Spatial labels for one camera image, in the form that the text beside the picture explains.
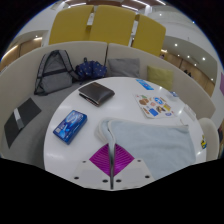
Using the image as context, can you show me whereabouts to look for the yellow acoustic panel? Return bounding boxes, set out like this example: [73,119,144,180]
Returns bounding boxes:
[131,13,167,57]
[48,4,95,46]
[89,4,137,47]

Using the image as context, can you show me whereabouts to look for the blue flat card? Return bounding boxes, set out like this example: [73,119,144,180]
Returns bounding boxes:
[135,78,155,91]

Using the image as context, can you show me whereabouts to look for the blue rectangular box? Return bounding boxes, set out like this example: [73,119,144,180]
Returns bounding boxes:
[52,109,88,145]

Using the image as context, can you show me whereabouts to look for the curved beige sofa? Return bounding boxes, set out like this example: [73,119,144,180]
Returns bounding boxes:
[0,40,217,162]

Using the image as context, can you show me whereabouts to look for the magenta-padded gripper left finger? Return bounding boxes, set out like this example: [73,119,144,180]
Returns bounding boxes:
[71,143,114,191]

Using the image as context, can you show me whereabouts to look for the navy blue dotted bag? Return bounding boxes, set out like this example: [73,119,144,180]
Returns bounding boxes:
[74,57,108,81]

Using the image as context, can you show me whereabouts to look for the grey backpack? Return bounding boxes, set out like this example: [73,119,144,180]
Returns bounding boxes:
[33,49,80,96]

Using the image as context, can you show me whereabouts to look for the dark brown wallet case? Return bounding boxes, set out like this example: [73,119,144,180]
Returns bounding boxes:
[78,81,116,107]

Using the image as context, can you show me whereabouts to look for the white flat box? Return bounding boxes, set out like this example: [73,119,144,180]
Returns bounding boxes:
[182,106,198,121]

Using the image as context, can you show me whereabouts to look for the colourful sticker sheet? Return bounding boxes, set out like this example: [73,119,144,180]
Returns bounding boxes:
[134,94,176,118]

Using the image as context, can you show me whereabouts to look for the white rounded armchair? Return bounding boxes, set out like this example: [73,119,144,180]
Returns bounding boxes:
[197,117,221,160]

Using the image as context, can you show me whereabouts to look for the grey cushion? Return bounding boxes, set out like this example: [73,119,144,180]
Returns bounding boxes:
[107,58,141,79]

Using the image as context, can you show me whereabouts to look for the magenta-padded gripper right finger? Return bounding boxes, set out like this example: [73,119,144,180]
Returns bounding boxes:
[113,144,156,191]

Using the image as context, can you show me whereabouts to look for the light blue towel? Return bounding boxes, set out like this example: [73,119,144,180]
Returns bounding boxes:
[94,117,198,181]

